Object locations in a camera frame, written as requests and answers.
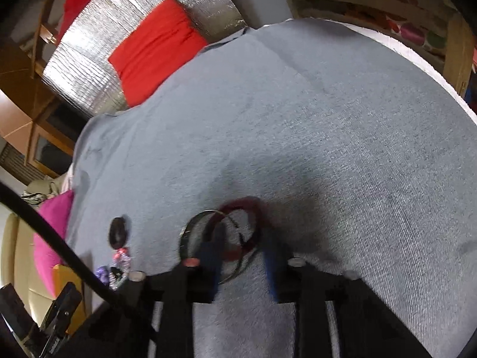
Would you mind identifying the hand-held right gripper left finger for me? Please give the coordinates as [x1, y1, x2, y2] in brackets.
[127, 224, 228, 358]

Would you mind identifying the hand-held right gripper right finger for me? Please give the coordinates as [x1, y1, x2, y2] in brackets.
[261, 240, 433, 358]

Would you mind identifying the orange box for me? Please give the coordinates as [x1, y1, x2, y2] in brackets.
[52, 264, 94, 329]

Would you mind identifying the silver metal bangle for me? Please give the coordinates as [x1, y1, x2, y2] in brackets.
[179, 210, 259, 284]

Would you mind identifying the purple bead bracelet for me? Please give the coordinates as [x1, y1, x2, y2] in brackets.
[95, 266, 112, 288]

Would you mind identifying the dark red hair tie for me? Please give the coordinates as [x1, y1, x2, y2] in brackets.
[218, 196, 263, 262]

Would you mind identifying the pink clear bead bracelet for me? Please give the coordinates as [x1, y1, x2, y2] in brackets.
[110, 248, 133, 289]

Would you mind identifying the black braided hair ring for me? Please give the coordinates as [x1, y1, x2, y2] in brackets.
[108, 216, 129, 249]

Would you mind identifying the beige leather sofa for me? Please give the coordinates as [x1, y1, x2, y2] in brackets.
[0, 179, 71, 329]

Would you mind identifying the pink pillow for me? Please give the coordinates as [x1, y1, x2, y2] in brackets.
[33, 190, 75, 295]

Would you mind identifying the grey patterned cloth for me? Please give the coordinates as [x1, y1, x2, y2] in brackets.
[21, 189, 51, 206]

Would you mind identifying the pale pink sheet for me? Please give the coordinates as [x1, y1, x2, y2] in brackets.
[60, 164, 75, 195]

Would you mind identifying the grey blanket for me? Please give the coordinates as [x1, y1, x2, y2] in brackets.
[65, 18, 477, 358]

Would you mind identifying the wooden cabinet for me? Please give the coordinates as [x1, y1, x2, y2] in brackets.
[0, 37, 79, 178]

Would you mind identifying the red pillow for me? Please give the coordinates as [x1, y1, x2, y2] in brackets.
[108, 0, 207, 107]

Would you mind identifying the silver foil mat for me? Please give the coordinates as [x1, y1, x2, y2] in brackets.
[43, 0, 247, 118]

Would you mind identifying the colourful printed cloth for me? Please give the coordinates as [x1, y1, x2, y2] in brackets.
[367, 0, 477, 53]

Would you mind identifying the wooden rack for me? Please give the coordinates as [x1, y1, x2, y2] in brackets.
[20, 0, 73, 79]

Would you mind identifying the wooden frame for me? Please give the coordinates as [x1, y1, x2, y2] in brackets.
[291, 0, 474, 98]

